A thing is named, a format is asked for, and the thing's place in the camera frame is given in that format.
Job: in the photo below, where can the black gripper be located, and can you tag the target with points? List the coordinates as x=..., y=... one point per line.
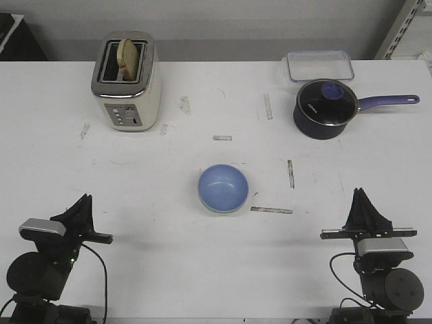
x=79, y=227
x=362, y=215

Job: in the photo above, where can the green bowl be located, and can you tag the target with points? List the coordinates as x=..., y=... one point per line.
x=223, y=203

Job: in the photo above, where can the blue bowl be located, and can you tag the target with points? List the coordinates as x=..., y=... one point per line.
x=222, y=178

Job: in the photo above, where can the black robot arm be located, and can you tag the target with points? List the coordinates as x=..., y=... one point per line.
x=38, y=278
x=389, y=293

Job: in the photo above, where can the dark blue saucepan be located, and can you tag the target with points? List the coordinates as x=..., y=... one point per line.
x=319, y=132

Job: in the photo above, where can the glass pot lid blue knob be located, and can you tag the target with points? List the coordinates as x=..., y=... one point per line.
x=327, y=102

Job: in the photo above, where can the cream two-slot toaster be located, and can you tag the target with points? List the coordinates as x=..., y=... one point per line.
x=129, y=106

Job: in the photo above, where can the clear plastic food container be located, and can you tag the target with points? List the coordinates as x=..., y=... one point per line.
x=305, y=66

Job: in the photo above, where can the toast slice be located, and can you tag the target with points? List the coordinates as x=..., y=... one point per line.
x=127, y=59

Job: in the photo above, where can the white metal shelf upright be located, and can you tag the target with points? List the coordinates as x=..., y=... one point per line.
x=410, y=34

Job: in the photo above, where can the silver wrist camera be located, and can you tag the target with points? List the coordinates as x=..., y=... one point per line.
x=389, y=251
x=41, y=229

